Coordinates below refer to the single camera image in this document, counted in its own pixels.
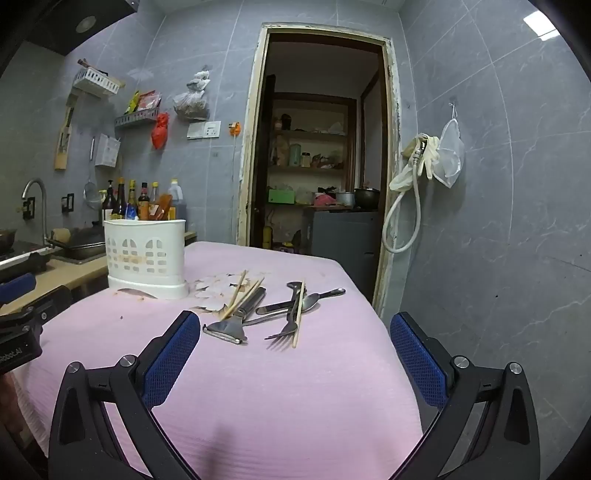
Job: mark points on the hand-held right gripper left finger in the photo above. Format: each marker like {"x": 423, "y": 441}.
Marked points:
{"x": 173, "y": 355}

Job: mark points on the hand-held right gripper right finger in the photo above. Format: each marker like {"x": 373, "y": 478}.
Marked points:
{"x": 418, "y": 364}

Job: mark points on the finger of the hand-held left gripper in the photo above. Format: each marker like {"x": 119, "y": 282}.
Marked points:
{"x": 53, "y": 302}
{"x": 16, "y": 285}

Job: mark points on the wooden chopstick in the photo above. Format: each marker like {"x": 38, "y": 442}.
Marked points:
{"x": 299, "y": 314}
{"x": 244, "y": 294}
{"x": 238, "y": 288}
{"x": 247, "y": 295}

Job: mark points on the white plastic utensil holder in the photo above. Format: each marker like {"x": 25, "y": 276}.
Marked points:
{"x": 145, "y": 258}

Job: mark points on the metal spoon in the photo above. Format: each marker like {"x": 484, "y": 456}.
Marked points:
{"x": 330, "y": 292}

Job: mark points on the metal fork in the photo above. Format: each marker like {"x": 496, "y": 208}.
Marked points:
{"x": 288, "y": 328}

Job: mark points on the person's left hand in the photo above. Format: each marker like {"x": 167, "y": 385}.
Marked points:
{"x": 7, "y": 406}

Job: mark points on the gas stove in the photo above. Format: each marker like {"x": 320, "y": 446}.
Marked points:
{"x": 23, "y": 263}

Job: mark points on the black wok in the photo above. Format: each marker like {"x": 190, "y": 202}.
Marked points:
{"x": 81, "y": 242}

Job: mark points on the beige sponge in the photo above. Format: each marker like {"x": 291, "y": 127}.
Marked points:
{"x": 61, "y": 235}

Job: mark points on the metal faucet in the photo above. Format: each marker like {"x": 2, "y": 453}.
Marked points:
{"x": 39, "y": 194}

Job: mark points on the dark pump bottle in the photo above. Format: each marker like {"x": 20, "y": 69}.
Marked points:
{"x": 109, "y": 203}

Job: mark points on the metal strainer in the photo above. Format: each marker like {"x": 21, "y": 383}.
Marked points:
{"x": 92, "y": 191}

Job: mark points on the white blue seasoning bag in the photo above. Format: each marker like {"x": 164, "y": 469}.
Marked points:
{"x": 131, "y": 213}

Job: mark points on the dark sauce bottle yellow label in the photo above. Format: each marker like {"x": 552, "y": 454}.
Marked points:
{"x": 120, "y": 198}

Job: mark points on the slim dark sauce bottle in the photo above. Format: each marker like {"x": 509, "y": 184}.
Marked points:
{"x": 132, "y": 194}

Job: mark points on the red capped sauce bottle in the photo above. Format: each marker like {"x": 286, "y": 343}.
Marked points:
{"x": 144, "y": 201}

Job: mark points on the grey cabinet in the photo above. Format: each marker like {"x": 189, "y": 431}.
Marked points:
{"x": 341, "y": 249}

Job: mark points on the clear yellow capped bottle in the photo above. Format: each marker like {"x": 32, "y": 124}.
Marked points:
{"x": 154, "y": 191}

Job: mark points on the yellow red bottle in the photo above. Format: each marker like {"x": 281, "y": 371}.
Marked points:
{"x": 267, "y": 236}

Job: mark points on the cooking oil jug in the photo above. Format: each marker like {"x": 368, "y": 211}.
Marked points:
{"x": 178, "y": 198}

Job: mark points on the wooden cutting board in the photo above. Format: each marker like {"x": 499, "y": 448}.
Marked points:
{"x": 64, "y": 134}

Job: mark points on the dark metal pot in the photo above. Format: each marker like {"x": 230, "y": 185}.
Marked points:
{"x": 367, "y": 198}

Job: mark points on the small metal pot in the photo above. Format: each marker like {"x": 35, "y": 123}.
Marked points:
{"x": 345, "y": 199}

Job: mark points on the pink cloth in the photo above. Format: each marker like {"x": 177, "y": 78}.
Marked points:
{"x": 324, "y": 199}

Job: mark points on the green box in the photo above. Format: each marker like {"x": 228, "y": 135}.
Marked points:
{"x": 281, "y": 196}

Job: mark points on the red plastic bag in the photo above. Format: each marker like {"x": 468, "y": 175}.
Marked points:
{"x": 160, "y": 131}

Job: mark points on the cream rubber gloves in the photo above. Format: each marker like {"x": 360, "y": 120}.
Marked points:
{"x": 431, "y": 157}

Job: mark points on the white mesh bag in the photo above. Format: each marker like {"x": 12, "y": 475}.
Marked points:
{"x": 450, "y": 152}

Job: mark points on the seasoning packets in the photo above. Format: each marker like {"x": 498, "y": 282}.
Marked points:
{"x": 144, "y": 101}

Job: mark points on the clear plastic bag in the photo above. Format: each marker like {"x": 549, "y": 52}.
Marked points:
{"x": 192, "y": 104}

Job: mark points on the wooden shelf unit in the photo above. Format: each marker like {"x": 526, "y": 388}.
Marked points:
{"x": 314, "y": 134}

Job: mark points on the black range hood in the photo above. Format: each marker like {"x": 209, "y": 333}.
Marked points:
{"x": 60, "y": 23}

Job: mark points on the black wall outlet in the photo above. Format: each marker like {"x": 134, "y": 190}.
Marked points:
{"x": 28, "y": 208}
{"x": 68, "y": 202}

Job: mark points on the white wall holder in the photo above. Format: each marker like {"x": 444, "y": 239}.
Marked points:
{"x": 107, "y": 151}

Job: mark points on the wooden door frame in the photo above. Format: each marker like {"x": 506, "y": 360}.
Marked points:
{"x": 390, "y": 184}

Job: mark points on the grey wall shelf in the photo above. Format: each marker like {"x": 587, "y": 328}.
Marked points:
{"x": 136, "y": 119}

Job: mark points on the white wall rack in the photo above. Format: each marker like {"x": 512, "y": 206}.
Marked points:
{"x": 97, "y": 83}

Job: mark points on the white wall switch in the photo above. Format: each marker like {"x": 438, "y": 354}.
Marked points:
{"x": 204, "y": 129}

